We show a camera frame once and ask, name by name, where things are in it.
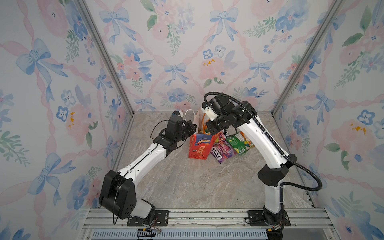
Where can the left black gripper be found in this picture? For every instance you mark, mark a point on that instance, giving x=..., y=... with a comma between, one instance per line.
x=188, y=125

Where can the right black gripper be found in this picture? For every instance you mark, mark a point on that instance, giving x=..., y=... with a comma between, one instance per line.
x=209, y=127

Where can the red pink paper bag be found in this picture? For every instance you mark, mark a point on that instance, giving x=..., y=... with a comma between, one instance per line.
x=200, y=144

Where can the green snack bag small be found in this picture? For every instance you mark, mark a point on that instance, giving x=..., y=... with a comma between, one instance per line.
x=237, y=144

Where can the orange snack bag front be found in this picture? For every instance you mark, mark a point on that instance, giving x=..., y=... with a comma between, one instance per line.
x=204, y=128

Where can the orange snack bag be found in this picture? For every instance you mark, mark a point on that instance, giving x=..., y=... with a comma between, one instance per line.
x=246, y=141
x=204, y=128

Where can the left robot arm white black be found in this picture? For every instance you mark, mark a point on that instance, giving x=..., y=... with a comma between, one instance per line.
x=118, y=193

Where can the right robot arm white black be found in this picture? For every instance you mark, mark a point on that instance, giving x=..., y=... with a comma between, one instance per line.
x=277, y=164

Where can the pink yellow Fox's candy bag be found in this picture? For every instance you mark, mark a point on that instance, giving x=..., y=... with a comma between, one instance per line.
x=219, y=136

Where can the orange snack bag rear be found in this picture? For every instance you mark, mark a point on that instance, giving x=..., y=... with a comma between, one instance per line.
x=246, y=141

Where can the purple Fox's candy bag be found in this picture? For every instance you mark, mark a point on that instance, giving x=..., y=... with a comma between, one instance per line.
x=223, y=151

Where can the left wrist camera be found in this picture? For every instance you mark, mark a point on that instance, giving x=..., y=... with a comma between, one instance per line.
x=178, y=113

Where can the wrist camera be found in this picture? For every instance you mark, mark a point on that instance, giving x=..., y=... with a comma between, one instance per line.
x=208, y=111
x=178, y=113

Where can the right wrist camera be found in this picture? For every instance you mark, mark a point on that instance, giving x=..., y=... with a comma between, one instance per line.
x=208, y=111

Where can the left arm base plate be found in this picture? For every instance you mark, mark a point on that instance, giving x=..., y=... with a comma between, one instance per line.
x=157, y=218

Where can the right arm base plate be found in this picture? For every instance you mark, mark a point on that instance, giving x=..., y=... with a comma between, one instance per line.
x=258, y=218

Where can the aluminium mounting rail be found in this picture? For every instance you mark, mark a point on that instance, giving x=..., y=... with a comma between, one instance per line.
x=210, y=224

